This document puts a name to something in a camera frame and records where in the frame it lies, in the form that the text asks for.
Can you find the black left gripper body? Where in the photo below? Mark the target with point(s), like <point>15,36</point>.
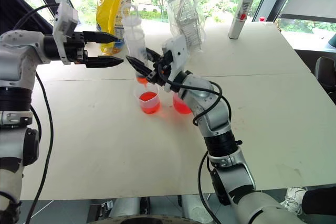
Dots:
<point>77,44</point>

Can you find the white cylindrical bottle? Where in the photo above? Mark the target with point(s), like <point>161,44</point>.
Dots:
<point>240,16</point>

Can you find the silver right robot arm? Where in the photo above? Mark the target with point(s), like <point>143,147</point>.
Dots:
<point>218,127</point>

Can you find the yellow snack bag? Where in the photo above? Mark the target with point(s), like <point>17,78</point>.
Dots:
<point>109,11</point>

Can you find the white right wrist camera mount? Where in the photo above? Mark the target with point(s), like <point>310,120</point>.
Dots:
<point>179,51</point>

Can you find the clear cup of red liquid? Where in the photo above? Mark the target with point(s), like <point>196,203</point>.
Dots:
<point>181,106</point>

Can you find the large black slanted object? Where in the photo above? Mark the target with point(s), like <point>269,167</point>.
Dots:
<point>15,6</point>

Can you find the white sneaker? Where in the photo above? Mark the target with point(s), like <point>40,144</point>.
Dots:
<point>292,200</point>

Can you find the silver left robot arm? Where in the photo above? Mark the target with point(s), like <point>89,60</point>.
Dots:
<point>15,51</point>

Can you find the black trouser leg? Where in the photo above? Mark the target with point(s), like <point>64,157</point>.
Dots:
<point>320,200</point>

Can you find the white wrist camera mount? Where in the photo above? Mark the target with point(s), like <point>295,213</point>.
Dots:
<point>179,51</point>
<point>64,22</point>

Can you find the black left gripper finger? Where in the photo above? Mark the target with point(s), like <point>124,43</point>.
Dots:
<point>105,62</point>
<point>101,37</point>

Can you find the clear cup with spout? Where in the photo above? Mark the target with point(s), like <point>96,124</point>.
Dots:
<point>149,100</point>

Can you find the grey cylinder under table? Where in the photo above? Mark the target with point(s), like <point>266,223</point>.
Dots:
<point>195,208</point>
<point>127,207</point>

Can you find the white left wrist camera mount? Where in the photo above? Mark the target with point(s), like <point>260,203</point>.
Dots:
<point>64,22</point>

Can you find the small red cap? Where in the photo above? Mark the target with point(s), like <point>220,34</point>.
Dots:
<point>262,19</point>

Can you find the black chair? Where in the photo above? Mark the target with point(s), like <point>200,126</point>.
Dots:
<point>325,74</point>

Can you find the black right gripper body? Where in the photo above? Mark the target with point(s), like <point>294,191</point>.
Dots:
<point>161,70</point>

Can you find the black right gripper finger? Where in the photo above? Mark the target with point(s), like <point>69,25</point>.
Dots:
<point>155,55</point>
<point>139,67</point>

